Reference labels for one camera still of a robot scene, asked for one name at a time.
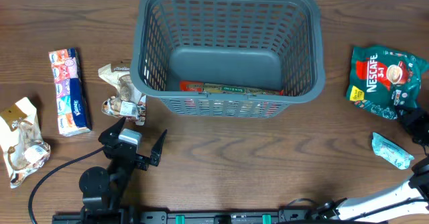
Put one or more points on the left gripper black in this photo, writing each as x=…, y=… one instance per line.
x=133, y=155

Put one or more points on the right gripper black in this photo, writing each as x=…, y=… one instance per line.
x=412, y=123

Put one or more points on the green Nescafe coffee bag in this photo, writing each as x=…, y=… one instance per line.
x=382, y=78

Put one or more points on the light teal small packet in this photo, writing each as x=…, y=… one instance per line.
x=391, y=152

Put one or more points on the orange red noodle packet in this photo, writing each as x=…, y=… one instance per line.
x=203, y=87

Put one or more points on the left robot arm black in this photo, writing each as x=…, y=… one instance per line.
x=102, y=188

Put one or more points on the beige mushroom snack bag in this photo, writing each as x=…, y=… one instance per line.
x=129, y=102

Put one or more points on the Kleenex tissue multipack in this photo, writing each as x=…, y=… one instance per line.
x=73, y=117

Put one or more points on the beige snack bag far left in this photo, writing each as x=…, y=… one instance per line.
x=24, y=150

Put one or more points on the grey plastic basket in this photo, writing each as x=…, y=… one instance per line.
x=266, y=44

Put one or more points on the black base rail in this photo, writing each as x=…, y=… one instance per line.
x=162, y=217

